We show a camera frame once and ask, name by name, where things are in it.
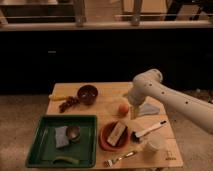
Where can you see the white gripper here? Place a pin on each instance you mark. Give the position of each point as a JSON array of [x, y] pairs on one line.
[[136, 96]]

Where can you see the orange apple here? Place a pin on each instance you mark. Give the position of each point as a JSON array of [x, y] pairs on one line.
[[123, 109]]

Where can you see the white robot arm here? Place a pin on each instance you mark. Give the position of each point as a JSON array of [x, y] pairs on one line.
[[149, 83]]

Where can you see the orange bowl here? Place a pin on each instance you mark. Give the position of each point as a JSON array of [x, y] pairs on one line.
[[104, 133]]

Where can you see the purple bowl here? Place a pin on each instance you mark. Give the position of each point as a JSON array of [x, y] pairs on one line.
[[87, 94]]

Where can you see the grey blue cloth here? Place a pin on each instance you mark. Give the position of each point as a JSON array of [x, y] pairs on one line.
[[148, 109]]

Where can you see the wooden block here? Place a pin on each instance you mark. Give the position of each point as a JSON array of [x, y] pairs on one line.
[[117, 136]]

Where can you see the wooden table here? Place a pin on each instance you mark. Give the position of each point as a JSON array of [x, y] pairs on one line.
[[111, 95]]

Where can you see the silver fork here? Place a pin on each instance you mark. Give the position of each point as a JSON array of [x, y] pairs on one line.
[[111, 162]]

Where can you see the bunch of red grapes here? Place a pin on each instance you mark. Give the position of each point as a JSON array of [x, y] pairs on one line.
[[70, 101]]

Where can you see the small metal cup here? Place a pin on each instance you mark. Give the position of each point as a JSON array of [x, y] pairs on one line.
[[73, 133]]

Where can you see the blue sponge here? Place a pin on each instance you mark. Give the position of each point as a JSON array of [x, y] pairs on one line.
[[60, 137]]

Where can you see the yellow banana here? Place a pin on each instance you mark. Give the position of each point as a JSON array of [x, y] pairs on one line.
[[57, 97]]

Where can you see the green pepper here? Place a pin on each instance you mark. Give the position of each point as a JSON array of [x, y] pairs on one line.
[[66, 159]]

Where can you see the green plastic tray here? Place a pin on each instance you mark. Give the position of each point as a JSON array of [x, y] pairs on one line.
[[43, 149]]

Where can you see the white handled brush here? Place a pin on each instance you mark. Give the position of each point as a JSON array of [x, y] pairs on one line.
[[135, 136]]

